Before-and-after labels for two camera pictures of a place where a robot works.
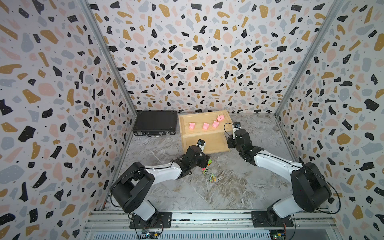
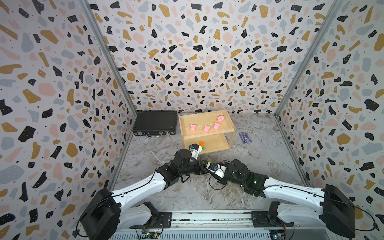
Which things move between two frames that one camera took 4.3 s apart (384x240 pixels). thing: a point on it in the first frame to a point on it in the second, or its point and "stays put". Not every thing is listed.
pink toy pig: x=191 y=126 stays put
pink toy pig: x=215 y=124 stays put
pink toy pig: x=220 y=118 stays put
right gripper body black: x=231 y=142 to x=228 y=176
